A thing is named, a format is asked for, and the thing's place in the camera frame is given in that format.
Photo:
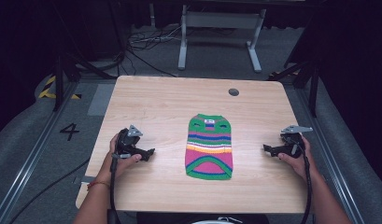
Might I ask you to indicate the striped knitted pet sweater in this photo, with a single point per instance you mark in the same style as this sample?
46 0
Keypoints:
209 146

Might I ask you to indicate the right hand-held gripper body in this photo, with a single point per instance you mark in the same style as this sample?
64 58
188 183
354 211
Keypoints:
290 141

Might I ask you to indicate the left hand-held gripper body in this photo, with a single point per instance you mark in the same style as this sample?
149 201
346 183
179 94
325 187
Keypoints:
128 141

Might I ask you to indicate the black metal stand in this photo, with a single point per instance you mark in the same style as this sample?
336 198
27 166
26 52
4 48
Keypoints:
68 74
304 81

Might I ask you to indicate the grey metal desk frame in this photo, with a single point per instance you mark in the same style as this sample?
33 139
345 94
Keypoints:
221 34

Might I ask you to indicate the grey metal floor rail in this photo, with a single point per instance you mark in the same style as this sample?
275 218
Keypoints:
332 155
30 158

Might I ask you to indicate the person's right hand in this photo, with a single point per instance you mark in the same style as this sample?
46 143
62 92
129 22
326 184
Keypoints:
299 161

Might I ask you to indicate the yellow black hazard tape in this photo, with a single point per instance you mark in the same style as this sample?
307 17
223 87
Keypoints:
51 90

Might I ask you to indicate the person's left hand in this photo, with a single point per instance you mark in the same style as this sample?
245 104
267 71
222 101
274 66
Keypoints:
122 161

